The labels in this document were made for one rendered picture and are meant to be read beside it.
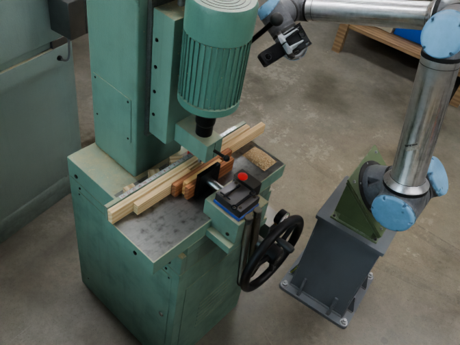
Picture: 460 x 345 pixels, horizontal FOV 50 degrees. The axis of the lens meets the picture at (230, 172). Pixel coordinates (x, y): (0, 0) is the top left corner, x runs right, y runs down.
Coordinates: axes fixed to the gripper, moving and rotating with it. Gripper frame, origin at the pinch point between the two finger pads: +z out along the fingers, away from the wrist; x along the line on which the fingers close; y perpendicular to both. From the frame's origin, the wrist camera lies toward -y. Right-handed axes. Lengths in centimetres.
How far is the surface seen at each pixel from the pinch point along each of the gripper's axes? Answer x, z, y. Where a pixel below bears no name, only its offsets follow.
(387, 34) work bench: 15, -272, 69
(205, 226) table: 34, 7, -46
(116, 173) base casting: 6, -12, -70
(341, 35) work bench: -4, -275, 38
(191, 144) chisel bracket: 10.9, 0.5, -38.3
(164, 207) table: 23, 7, -54
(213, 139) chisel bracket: 12.9, 1.3, -31.2
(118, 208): 16, 17, -61
